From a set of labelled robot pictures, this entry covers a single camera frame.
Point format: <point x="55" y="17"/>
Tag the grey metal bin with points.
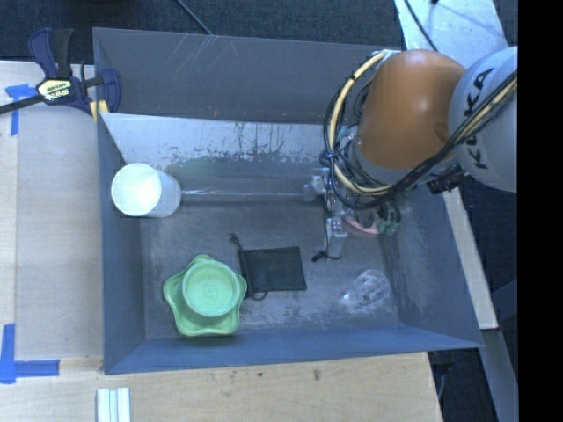
<point x="272" y="315"/>

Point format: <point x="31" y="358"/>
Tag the clear glass thing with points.
<point x="367" y="290"/>

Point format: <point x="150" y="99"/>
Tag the pink round thing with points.
<point x="363" y="228"/>

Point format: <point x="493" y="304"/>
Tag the white cup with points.
<point x="141" y="189"/>

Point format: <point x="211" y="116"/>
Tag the black cloth pouch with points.
<point x="272" y="271"/>

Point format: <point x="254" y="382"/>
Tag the black cylinder on white bracket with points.
<point x="444" y="184"/>

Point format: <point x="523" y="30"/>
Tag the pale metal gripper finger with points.
<point x="336" y="237"/>
<point x="313" y="187"/>

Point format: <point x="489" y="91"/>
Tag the green star-shaped bowl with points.
<point x="206" y="295"/>

